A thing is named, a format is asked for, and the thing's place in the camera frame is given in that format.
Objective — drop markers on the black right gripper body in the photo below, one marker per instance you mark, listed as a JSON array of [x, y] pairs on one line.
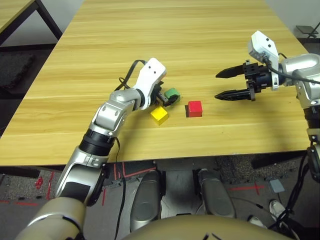
[[262, 78]]

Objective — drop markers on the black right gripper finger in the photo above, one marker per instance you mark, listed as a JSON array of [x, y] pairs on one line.
[[232, 95], [232, 72]]

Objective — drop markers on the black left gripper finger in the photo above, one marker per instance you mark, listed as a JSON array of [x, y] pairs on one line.
[[173, 100]]

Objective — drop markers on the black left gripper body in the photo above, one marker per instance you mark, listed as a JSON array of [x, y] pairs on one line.
[[158, 96]]

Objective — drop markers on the green wooden block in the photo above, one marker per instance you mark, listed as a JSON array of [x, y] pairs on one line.
[[171, 92]]

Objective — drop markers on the yellow wooden block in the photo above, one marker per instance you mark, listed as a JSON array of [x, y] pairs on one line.
[[158, 113]]

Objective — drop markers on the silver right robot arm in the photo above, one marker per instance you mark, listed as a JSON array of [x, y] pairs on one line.
[[300, 65]]

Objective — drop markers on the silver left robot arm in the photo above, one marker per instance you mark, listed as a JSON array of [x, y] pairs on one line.
[[110, 112]]

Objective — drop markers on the red wooden block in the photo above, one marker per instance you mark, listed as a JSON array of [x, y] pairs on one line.
[[195, 107]]

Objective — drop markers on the grey square floor pad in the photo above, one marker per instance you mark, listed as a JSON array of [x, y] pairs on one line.
[[276, 186]]

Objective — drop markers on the grey robot right leg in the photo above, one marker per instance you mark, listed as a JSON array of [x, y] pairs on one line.
[[215, 195]]

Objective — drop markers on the grey robot leg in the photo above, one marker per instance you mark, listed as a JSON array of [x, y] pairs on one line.
[[146, 200], [215, 195]]

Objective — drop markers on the grey robot left leg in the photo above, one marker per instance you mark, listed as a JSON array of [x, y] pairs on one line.
[[146, 200]]

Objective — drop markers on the white sneaker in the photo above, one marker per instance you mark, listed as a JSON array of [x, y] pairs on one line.
[[277, 207], [256, 221]]

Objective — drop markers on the beige robot torso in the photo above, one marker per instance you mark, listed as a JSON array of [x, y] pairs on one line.
[[187, 227]]

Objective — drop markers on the small red floor object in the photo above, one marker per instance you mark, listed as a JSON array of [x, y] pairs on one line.
[[39, 182]]

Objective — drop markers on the black foam mat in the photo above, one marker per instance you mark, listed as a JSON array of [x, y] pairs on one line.
[[12, 70]]

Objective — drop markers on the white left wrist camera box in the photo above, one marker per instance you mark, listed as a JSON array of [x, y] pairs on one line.
[[150, 75]]

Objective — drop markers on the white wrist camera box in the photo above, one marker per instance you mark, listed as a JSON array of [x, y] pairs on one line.
[[262, 46], [150, 75]]

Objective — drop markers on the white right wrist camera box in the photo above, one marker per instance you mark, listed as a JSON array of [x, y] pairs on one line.
[[262, 46]]

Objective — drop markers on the black work table frame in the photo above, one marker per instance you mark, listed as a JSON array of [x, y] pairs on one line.
[[270, 161]]

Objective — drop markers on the wooden table with black frame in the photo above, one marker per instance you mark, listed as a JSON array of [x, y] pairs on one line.
[[10, 12]]

